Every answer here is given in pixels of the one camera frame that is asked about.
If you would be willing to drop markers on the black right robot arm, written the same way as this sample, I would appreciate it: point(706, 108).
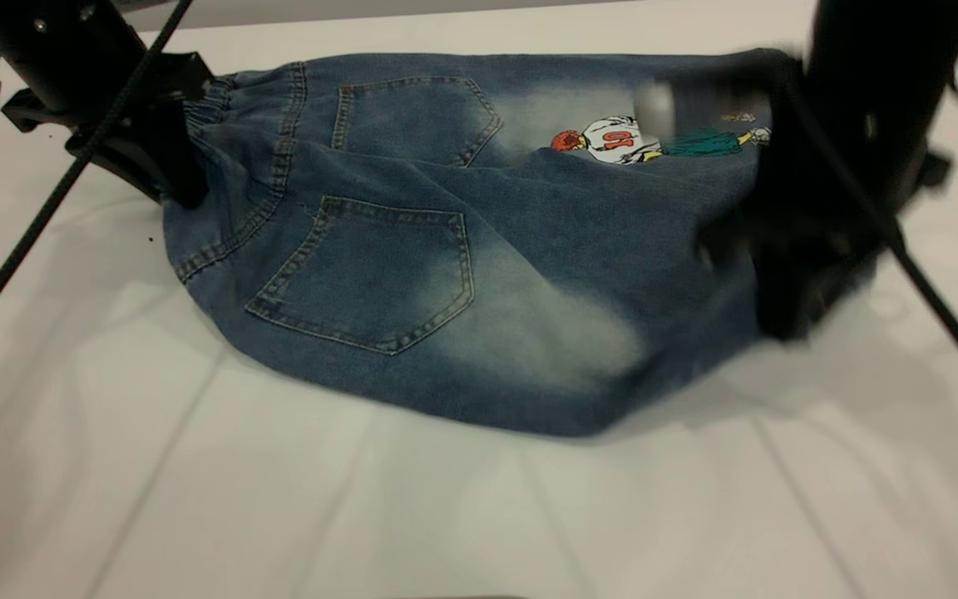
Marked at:
point(886, 75)

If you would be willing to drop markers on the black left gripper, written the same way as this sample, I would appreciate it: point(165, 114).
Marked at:
point(113, 91)

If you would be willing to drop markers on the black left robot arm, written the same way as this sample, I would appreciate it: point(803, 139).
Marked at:
point(55, 50)

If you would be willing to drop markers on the blue denim shorts with print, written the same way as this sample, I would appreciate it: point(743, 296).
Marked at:
point(462, 274)

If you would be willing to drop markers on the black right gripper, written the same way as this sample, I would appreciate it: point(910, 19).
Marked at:
point(820, 208)

